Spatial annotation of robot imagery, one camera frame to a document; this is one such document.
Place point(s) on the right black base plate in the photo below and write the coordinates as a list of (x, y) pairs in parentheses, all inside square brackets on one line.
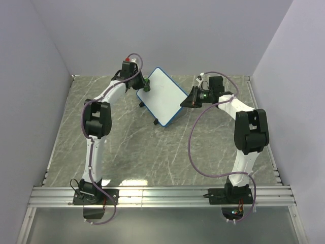
[(225, 196)]

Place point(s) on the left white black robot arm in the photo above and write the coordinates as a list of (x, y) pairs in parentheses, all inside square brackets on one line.
[(96, 124)]

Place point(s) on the aluminium mounting rail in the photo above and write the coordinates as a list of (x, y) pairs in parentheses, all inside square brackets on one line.
[(158, 197)]

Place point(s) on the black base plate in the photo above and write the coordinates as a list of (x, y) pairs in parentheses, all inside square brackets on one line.
[(225, 196), (99, 199)]

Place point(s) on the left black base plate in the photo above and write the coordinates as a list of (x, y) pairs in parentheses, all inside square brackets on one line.
[(99, 199)]

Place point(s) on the blue framed whiteboard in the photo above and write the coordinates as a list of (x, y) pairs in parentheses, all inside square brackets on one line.
[(164, 98)]

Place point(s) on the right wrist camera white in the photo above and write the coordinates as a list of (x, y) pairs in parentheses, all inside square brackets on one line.
[(200, 79)]

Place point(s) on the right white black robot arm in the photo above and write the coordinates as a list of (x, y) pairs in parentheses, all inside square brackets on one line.
[(251, 135)]

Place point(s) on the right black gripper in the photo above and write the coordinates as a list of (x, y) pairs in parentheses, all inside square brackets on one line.
[(190, 101)]

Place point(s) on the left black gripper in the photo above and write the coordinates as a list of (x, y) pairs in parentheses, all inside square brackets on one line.
[(142, 84)]

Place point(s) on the green whiteboard eraser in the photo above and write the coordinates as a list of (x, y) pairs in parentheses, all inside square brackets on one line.
[(146, 87)]

